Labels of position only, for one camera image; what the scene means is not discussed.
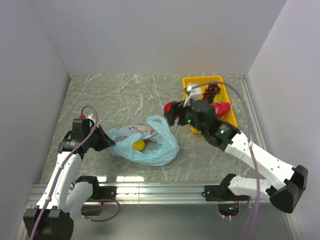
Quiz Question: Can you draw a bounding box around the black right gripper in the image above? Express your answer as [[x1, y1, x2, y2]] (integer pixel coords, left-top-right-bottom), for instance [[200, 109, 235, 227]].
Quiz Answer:
[[164, 99, 207, 135]]

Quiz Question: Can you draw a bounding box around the yellow fruit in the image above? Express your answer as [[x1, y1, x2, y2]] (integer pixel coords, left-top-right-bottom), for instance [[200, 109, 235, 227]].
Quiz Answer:
[[132, 140, 146, 152]]

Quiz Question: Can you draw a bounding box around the light blue plastic bag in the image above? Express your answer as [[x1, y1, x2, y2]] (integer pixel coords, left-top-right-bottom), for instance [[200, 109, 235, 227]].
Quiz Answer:
[[107, 115, 180, 167]]

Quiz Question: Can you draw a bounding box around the red apple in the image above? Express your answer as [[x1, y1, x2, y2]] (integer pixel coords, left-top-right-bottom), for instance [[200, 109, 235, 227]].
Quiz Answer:
[[163, 101, 175, 113]]

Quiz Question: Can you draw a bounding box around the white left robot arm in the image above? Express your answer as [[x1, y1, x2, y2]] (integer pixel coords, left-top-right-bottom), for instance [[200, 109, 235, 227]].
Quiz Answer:
[[23, 115, 117, 240]]

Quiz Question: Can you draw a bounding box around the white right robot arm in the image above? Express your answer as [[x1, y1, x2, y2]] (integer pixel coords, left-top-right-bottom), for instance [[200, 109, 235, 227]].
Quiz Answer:
[[164, 100, 308, 214]]

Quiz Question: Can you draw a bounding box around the red dragon fruit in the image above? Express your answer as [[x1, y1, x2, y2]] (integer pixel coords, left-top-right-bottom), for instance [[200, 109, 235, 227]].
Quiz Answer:
[[212, 101, 231, 120]]

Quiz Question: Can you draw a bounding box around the yellow plastic tray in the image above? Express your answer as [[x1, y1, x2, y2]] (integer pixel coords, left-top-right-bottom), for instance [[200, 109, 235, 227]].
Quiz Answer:
[[182, 75, 238, 127]]

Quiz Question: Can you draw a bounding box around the dark red grape bunch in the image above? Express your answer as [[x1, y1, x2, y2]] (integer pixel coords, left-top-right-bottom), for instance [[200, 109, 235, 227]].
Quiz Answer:
[[202, 83, 221, 104]]

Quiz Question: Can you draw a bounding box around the yellow green mango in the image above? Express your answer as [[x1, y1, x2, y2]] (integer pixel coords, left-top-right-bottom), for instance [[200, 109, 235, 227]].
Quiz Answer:
[[213, 93, 224, 103]]

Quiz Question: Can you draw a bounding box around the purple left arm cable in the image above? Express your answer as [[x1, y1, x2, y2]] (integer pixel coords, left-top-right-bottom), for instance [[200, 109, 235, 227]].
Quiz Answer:
[[29, 105, 121, 240]]

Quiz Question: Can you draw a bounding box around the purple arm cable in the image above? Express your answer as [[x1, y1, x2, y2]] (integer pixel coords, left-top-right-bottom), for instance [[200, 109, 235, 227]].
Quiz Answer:
[[186, 81, 261, 240], [29, 105, 121, 240]]

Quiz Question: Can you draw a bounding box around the aluminium rail frame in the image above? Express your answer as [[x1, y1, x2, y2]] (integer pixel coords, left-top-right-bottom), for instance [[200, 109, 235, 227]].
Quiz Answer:
[[14, 74, 301, 240]]

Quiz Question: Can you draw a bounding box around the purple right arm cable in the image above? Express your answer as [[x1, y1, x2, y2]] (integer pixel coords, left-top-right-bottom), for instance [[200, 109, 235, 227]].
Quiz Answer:
[[186, 81, 261, 240]]

